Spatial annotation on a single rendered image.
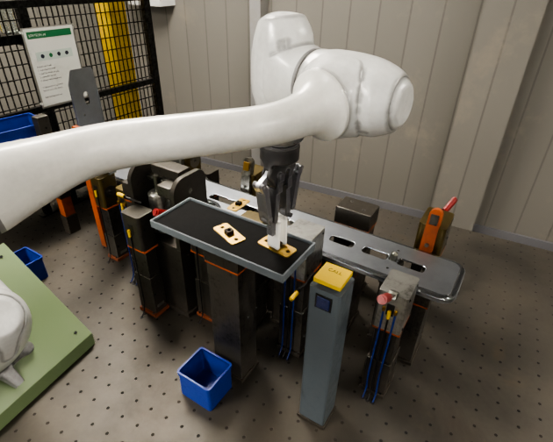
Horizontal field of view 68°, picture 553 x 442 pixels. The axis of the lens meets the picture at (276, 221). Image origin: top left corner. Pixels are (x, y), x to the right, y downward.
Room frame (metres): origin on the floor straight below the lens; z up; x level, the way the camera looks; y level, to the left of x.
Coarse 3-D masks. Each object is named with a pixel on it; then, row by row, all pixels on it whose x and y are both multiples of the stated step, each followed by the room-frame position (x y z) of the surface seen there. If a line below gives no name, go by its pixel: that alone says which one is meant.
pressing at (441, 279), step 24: (216, 192) 1.26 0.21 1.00; (240, 192) 1.26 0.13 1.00; (312, 216) 1.11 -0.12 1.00; (360, 240) 0.98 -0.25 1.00; (384, 240) 0.99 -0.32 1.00; (360, 264) 0.87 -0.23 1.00; (384, 264) 0.87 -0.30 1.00; (432, 264) 0.88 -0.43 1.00; (456, 264) 0.88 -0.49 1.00; (432, 288) 0.78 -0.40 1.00; (456, 288) 0.79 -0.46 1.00
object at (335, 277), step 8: (328, 264) 0.66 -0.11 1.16; (320, 272) 0.64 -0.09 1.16; (328, 272) 0.64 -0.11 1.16; (336, 272) 0.64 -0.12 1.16; (344, 272) 0.64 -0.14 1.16; (352, 272) 0.64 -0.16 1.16; (320, 280) 0.61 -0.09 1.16; (328, 280) 0.61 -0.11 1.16; (336, 280) 0.61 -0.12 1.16; (344, 280) 0.61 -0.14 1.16; (336, 288) 0.60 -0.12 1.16
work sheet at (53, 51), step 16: (32, 32) 1.73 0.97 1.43; (48, 32) 1.78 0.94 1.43; (64, 32) 1.84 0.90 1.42; (32, 48) 1.71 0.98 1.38; (48, 48) 1.77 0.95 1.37; (64, 48) 1.83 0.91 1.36; (32, 64) 1.70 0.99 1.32; (48, 64) 1.75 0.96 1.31; (64, 64) 1.81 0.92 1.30; (80, 64) 1.88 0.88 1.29; (48, 80) 1.74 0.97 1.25; (64, 80) 1.80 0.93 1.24; (48, 96) 1.72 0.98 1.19; (64, 96) 1.78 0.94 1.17
